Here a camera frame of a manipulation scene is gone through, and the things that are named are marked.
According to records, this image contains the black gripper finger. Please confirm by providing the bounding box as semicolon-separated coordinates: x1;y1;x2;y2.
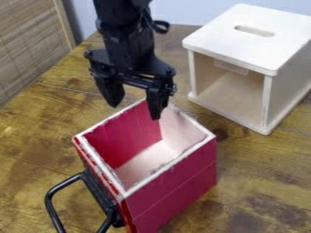
93;74;125;107
145;79;177;120

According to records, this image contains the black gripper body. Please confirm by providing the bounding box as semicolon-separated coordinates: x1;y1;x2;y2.
85;22;176;90

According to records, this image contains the red wooden drawer box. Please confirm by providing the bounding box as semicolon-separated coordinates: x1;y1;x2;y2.
72;100;216;233

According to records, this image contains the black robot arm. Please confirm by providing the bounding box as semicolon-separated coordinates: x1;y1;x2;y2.
84;0;176;120

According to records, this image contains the black cable loop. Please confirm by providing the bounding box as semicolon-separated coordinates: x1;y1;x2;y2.
141;7;171;35

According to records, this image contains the light wooden cabinet frame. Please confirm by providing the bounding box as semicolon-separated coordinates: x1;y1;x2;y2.
183;4;311;135

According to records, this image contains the black metal drawer handle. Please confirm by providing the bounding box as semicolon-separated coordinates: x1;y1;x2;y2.
44;168;125;233

